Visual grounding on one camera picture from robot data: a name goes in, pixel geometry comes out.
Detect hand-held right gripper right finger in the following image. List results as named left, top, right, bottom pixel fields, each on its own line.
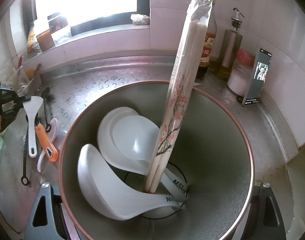
left=232, top=182, right=286, bottom=240

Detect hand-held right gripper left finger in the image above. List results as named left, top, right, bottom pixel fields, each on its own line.
left=24, top=182, right=80, bottom=240

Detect white rice paddle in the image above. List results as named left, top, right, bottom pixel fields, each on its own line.
left=23, top=96, right=44, bottom=158

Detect black measuring spoon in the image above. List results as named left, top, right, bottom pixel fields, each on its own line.
left=21, top=127, right=30, bottom=186
left=41, top=87, right=52, bottom=133

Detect white plastic spoon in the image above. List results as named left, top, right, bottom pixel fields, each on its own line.
left=37, top=118, right=59, bottom=172

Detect orange-handled peeler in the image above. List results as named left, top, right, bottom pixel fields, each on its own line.
left=36, top=124, right=59, bottom=162

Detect white printed soup spoon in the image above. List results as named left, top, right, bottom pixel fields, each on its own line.
left=77, top=144, right=181, bottom=221
left=97, top=107, right=189, bottom=203

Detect red metal canister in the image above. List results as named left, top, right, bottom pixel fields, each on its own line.
left=58, top=80, right=255, bottom=240

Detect translucent white soup spoon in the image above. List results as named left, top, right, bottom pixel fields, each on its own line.
left=112, top=114, right=168, bottom=180

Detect wooden chopsticks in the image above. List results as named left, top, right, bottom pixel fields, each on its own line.
left=144, top=0, right=215, bottom=194

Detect white plastic tray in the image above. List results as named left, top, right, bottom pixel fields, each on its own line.
left=0, top=64, right=42, bottom=97

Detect dark lidded jar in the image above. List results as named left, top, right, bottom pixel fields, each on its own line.
left=47, top=12, right=69, bottom=34

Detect smartphone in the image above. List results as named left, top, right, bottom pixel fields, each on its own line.
left=242, top=48, right=272, bottom=105

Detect salt jar red lid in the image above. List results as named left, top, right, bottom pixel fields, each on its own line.
left=227, top=49, right=255, bottom=94

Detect white cloth ball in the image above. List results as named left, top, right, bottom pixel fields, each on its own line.
left=131, top=13, right=150, bottom=26

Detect steel oil dispenser bottle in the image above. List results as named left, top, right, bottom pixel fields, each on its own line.
left=214, top=7, right=243, bottom=80

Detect vinegar bottle yellow cap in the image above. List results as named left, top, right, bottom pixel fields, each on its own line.
left=195, top=4, right=218, bottom=80

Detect dark window frame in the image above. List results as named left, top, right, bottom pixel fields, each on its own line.
left=23, top=0, right=151, bottom=37

